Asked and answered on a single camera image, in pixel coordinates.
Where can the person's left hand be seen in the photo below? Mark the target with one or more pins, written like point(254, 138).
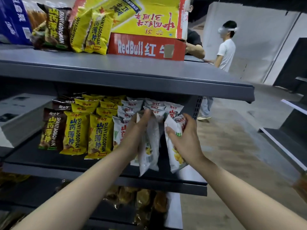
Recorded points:
point(135, 138)

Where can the person's right hand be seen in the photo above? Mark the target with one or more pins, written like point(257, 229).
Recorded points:
point(189, 146)

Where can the dark grey metal shelf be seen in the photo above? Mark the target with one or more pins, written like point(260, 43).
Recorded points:
point(144, 74)

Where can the brown snack packet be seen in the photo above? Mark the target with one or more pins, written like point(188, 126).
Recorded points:
point(56, 28)
point(61, 106)
point(51, 131)
point(68, 99)
point(38, 38)
point(73, 96)

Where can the person's right forearm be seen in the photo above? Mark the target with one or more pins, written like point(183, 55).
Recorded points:
point(251, 203)

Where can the person's left forearm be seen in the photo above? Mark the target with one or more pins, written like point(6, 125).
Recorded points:
point(72, 196)

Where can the white printed flat box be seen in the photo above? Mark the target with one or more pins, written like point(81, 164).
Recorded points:
point(21, 117)

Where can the orange wrapped snacks on shelf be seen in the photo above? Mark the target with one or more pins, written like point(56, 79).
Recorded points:
point(12, 177)

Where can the pile of wrapped pastries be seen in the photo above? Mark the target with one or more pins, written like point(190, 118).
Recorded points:
point(141, 198)

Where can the red carton with white lettering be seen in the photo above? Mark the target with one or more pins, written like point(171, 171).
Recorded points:
point(139, 47)

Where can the yellow printed carton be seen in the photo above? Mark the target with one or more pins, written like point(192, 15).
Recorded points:
point(153, 21)

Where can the pack of orange drink bottles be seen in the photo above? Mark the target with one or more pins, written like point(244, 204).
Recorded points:
point(36, 19)

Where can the blue drink carton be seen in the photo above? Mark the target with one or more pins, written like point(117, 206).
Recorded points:
point(13, 21)

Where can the black wall shelving unit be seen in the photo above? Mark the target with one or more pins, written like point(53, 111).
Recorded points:
point(287, 141)

